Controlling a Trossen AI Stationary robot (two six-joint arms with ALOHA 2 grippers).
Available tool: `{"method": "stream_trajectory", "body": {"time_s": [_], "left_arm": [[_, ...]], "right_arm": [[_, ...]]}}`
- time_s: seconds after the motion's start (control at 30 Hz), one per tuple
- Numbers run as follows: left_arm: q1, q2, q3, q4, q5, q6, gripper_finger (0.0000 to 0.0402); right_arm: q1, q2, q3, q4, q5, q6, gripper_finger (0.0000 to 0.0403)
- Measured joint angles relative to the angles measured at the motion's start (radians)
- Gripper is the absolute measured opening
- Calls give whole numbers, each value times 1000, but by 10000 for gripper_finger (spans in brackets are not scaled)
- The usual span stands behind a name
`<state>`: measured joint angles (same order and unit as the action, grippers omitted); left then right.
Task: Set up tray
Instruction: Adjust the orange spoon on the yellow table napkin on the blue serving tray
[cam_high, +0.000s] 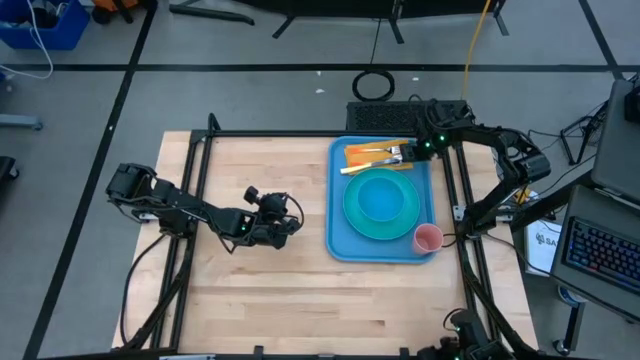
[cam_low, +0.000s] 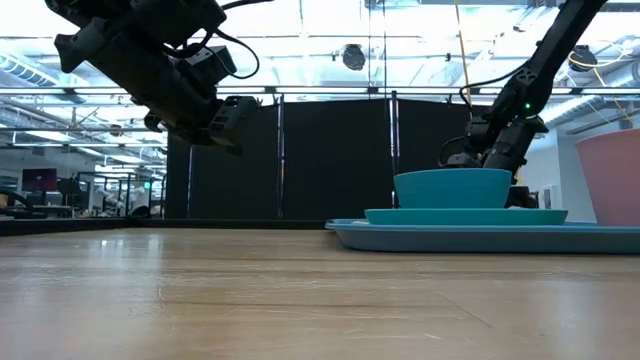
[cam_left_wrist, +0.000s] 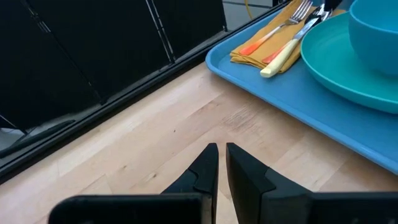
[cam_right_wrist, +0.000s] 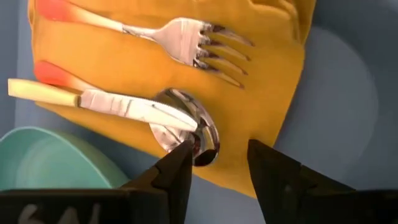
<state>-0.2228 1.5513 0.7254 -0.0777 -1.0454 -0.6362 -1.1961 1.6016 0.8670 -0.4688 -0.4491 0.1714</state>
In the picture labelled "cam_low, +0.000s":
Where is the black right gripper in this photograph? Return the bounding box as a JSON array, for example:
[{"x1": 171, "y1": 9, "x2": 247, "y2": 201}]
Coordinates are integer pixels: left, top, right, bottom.
[{"x1": 444, "y1": 115, "x2": 549, "y2": 209}]

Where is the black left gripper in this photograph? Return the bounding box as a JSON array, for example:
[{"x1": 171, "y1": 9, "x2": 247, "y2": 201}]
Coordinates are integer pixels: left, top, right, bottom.
[{"x1": 144, "y1": 93, "x2": 261, "y2": 157}]

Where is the teal plastic plate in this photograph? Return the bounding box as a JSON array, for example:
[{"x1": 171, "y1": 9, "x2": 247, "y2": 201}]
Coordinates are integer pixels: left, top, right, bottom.
[{"x1": 363, "y1": 207, "x2": 570, "y2": 227}]

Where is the blue plastic bowl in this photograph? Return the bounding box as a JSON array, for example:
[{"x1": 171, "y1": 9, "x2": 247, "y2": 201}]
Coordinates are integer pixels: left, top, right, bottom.
[{"x1": 393, "y1": 167, "x2": 513, "y2": 210}]

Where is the pink plastic cup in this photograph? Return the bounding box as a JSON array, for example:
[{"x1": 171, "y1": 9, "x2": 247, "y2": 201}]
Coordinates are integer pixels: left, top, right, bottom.
[{"x1": 574, "y1": 128, "x2": 640, "y2": 227}]

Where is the blue plastic tray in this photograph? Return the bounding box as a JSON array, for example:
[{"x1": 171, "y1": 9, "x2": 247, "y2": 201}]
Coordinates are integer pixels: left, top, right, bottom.
[{"x1": 324, "y1": 217, "x2": 640, "y2": 256}]

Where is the black ceiling fixture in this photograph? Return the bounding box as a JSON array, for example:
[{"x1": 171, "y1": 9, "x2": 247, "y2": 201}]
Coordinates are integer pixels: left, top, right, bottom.
[
  {"x1": 342, "y1": 43, "x2": 367, "y2": 72},
  {"x1": 569, "y1": 44, "x2": 599, "y2": 71}
]

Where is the red screen monitor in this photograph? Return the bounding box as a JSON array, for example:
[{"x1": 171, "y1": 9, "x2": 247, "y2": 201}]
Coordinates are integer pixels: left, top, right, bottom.
[{"x1": 21, "y1": 168, "x2": 59, "y2": 194}]

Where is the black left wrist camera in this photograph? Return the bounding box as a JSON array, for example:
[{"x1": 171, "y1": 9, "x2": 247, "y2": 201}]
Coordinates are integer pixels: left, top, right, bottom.
[{"x1": 177, "y1": 44, "x2": 237, "y2": 85}]

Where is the black aluminium table frame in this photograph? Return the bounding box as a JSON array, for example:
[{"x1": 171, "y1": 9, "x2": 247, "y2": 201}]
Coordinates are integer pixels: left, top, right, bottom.
[{"x1": 0, "y1": 217, "x2": 327, "y2": 238}]

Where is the yellow hanging cable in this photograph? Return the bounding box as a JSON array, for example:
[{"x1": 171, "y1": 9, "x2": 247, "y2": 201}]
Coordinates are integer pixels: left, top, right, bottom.
[{"x1": 452, "y1": 0, "x2": 474, "y2": 101}]

